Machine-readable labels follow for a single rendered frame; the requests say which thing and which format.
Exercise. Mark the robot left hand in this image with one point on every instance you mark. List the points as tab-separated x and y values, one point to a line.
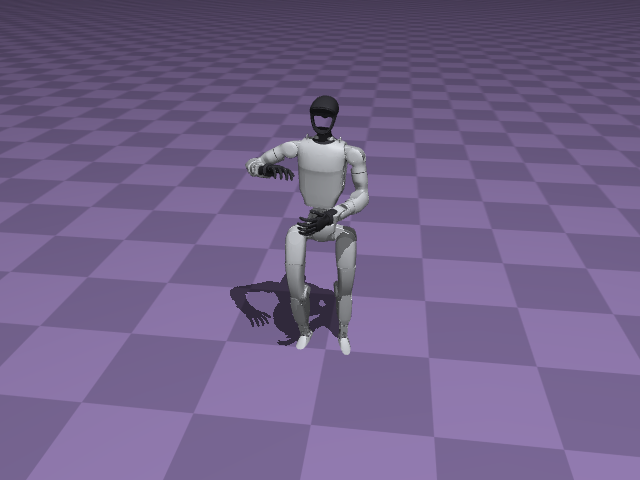
318	223

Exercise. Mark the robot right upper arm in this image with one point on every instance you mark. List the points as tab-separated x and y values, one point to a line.
278	153

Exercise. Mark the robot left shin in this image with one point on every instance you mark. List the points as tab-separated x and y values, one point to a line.
344	310

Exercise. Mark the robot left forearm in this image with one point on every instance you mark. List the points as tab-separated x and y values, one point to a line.
350	207

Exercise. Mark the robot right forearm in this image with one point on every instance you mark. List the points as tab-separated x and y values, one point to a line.
253	165

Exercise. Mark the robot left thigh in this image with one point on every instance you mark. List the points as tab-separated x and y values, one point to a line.
345	249

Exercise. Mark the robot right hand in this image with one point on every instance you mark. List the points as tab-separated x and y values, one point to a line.
270	170

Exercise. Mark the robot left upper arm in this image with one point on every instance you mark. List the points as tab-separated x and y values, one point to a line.
356	157

